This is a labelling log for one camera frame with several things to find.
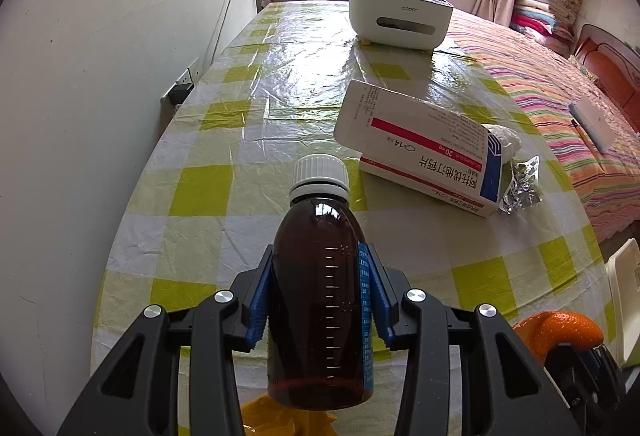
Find white tissue box organizer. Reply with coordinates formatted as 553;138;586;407
348;0;454;51

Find cream plastic trash bin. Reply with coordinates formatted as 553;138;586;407
605;237;640;368

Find stack of folded blankets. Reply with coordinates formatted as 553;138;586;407
510;0;582;58

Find wooden bed headboard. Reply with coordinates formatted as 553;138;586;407
574;24;640;133

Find yellow pencil on bed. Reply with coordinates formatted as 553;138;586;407
572;118;599;159

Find wall power socket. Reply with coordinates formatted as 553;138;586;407
160;58;203;108

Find striped colourful bed sheet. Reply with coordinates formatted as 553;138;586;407
447;9;639;242

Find green checkered plastic tablecloth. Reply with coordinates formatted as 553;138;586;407
89;0;618;436

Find red white blue medicine box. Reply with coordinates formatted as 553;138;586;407
334;79;503;218

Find brown medicine bottle white cap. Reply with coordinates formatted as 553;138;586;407
268;154;373;410

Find yellow snack wrapper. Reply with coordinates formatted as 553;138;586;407
241;395;337;436

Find orange fruit peel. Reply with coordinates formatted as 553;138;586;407
513;311;604;366

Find grey notebook on bed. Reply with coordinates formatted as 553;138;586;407
568;96;616;153

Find silver foil blister pack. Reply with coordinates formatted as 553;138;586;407
498;156;541;215

